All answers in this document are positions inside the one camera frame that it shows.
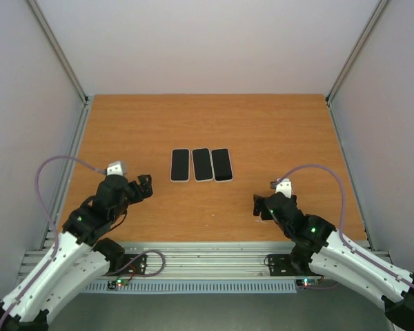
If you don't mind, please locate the black phone pink edge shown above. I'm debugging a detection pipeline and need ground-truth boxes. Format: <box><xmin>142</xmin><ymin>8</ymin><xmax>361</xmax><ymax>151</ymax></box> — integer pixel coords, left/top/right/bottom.
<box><xmin>170</xmin><ymin>148</ymin><xmax>190</xmax><ymax>182</ymax></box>

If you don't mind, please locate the black phone dark edge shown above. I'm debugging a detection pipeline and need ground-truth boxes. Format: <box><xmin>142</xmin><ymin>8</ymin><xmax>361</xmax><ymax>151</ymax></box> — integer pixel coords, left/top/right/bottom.
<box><xmin>192</xmin><ymin>148</ymin><xmax>213</xmax><ymax>182</ymax></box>

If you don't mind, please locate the black phone silver edge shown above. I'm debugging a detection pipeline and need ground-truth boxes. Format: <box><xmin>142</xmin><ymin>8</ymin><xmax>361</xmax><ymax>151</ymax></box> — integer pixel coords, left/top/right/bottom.
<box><xmin>211</xmin><ymin>148</ymin><xmax>233</xmax><ymax>182</ymax></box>

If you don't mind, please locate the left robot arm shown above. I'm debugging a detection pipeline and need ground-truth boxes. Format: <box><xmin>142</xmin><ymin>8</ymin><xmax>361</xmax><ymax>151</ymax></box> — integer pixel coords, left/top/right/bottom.
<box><xmin>0</xmin><ymin>174</ymin><xmax>152</xmax><ymax>330</ymax></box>

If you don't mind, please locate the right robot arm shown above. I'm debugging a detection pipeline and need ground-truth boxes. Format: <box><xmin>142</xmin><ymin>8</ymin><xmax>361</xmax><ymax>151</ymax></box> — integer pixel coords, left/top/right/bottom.
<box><xmin>253</xmin><ymin>192</ymin><xmax>414</xmax><ymax>330</ymax></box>

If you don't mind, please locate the right controller board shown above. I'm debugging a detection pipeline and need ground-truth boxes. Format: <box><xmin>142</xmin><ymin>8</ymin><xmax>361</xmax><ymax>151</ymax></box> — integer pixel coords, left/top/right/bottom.
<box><xmin>296</xmin><ymin>277</ymin><xmax>323</xmax><ymax>288</ymax></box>

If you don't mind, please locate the controller board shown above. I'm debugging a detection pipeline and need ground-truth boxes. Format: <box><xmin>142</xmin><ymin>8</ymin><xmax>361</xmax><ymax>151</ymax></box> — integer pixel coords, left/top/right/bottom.
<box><xmin>106</xmin><ymin>279</ymin><xmax>130</xmax><ymax>290</ymax></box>
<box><xmin>296</xmin><ymin>277</ymin><xmax>323</xmax><ymax>288</ymax></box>

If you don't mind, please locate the left controller board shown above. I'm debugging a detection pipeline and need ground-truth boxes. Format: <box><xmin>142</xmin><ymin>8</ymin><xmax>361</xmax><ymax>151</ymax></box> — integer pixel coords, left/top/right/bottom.
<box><xmin>106</xmin><ymin>279</ymin><xmax>130</xmax><ymax>290</ymax></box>

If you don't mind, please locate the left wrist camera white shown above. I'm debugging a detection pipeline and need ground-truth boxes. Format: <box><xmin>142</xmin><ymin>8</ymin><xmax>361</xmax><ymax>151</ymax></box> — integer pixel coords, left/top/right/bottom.
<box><xmin>106</xmin><ymin>161</ymin><xmax>127</xmax><ymax>177</ymax></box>

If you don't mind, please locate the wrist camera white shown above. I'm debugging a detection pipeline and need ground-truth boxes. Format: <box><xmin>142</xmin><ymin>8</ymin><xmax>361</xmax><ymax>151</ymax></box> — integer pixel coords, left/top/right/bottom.
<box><xmin>106</xmin><ymin>161</ymin><xmax>127</xmax><ymax>177</ymax></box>
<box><xmin>270</xmin><ymin>178</ymin><xmax>293</xmax><ymax>199</ymax></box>

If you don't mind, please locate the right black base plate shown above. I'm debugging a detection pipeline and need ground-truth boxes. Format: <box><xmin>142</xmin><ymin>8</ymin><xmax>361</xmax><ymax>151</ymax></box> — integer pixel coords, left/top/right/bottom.
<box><xmin>264</xmin><ymin>254</ymin><xmax>317</xmax><ymax>277</ymax></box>

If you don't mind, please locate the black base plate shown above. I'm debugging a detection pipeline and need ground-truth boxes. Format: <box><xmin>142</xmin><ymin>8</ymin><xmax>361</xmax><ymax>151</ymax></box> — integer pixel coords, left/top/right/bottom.
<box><xmin>105</xmin><ymin>254</ymin><xmax>148</xmax><ymax>276</ymax></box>
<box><xmin>264</xmin><ymin>254</ymin><xmax>317</xmax><ymax>277</ymax></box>

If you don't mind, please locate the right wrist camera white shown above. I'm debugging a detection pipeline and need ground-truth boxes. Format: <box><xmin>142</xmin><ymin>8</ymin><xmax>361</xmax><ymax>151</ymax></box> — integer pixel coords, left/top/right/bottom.
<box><xmin>270</xmin><ymin>178</ymin><xmax>293</xmax><ymax>199</ymax></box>

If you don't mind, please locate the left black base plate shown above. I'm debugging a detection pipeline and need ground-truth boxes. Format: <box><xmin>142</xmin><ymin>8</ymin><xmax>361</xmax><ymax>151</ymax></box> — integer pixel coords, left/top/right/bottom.
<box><xmin>105</xmin><ymin>254</ymin><xmax>148</xmax><ymax>276</ymax></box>

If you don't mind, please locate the aluminium corner post left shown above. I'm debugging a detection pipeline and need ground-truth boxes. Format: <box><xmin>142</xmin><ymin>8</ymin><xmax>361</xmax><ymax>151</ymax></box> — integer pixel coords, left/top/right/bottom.
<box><xmin>23</xmin><ymin>0</ymin><xmax>90</xmax><ymax>106</ymax></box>

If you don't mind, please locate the aluminium corner post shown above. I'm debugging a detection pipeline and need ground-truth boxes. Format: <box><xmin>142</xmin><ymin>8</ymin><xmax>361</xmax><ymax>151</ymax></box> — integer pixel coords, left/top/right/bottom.
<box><xmin>23</xmin><ymin>0</ymin><xmax>90</xmax><ymax>106</ymax></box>
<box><xmin>324</xmin><ymin>0</ymin><xmax>393</xmax><ymax>106</ymax></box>

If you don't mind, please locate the aluminium rail frame front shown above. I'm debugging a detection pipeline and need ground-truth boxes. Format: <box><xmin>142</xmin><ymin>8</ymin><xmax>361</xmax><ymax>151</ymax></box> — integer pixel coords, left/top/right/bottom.
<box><xmin>17</xmin><ymin>241</ymin><xmax>294</xmax><ymax>283</ymax></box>

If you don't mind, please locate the slotted grey cable duct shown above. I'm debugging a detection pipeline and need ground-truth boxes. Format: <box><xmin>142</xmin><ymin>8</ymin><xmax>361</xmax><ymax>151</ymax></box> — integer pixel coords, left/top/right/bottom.
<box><xmin>83</xmin><ymin>279</ymin><xmax>297</xmax><ymax>295</ymax></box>

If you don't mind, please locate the aluminium corner post right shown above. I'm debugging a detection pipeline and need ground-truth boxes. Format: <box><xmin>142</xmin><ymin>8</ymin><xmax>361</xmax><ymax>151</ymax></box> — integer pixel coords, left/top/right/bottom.
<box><xmin>324</xmin><ymin>0</ymin><xmax>393</xmax><ymax>106</ymax></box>

